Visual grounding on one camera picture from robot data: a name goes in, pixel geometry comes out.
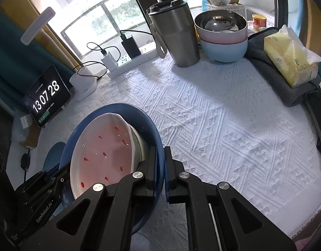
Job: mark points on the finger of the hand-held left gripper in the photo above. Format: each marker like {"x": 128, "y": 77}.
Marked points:
{"x": 61, "y": 175}

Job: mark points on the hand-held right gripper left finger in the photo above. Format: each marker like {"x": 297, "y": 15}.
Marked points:
{"x": 150, "y": 172}

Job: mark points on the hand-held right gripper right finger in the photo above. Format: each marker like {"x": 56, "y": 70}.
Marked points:
{"x": 167, "y": 185}

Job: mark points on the blue ribbed plate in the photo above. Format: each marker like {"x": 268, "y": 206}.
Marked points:
{"x": 54, "y": 154}

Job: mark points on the cream yellow bowl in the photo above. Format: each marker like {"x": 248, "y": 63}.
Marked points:
{"x": 142, "y": 143}

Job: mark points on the pink watermelon pattern bowl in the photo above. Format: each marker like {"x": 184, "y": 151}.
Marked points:
{"x": 103, "y": 146}

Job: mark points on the large dark blue bowl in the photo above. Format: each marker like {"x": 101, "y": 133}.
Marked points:
{"x": 139, "y": 120}

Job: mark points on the black round object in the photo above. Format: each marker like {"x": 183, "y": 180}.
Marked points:
{"x": 25, "y": 161}

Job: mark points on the cardboard box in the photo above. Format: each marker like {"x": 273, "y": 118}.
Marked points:
{"x": 31, "y": 137}

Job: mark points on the clear plastic bag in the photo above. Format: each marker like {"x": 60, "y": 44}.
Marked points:
{"x": 16, "y": 133}

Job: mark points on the small white box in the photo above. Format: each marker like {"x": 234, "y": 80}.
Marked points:
{"x": 26, "y": 122}

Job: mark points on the tablet clock display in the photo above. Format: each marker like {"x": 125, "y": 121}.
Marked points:
{"x": 46, "y": 96}

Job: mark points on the white round device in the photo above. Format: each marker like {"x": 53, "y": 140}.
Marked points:
{"x": 83, "y": 85}

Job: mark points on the white power strip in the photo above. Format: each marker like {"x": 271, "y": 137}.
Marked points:
{"x": 129, "y": 62}

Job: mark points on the teal curtain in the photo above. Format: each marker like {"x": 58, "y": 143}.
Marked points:
{"x": 14, "y": 62}

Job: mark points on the black charger plug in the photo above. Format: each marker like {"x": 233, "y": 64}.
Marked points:
{"x": 131, "y": 47}

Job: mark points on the stainless steel tumbler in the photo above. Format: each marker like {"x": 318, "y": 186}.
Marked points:
{"x": 180, "y": 36}

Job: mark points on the light blue bowl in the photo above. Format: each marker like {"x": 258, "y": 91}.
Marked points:
{"x": 224, "y": 51}

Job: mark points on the grey towel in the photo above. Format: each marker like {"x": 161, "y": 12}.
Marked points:
{"x": 270, "y": 78}

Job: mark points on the pink steel-lined bowl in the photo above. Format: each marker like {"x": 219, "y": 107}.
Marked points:
{"x": 223, "y": 36}

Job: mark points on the yellow curtain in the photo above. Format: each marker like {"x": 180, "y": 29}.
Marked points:
{"x": 27, "y": 5}
{"x": 315, "y": 23}

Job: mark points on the yellow tissue pack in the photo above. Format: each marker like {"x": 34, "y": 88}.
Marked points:
{"x": 288, "y": 57}

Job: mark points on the blue bag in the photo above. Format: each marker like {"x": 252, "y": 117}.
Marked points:
{"x": 205, "y": 1}

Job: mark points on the red can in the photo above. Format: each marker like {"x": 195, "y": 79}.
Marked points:
{"x": 259, "y": 22}

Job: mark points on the white plastic basket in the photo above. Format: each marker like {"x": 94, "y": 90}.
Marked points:
{"x": 238, "y": 9}

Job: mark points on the white appliance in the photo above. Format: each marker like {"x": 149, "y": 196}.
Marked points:
{"x": 262, "y": 10}

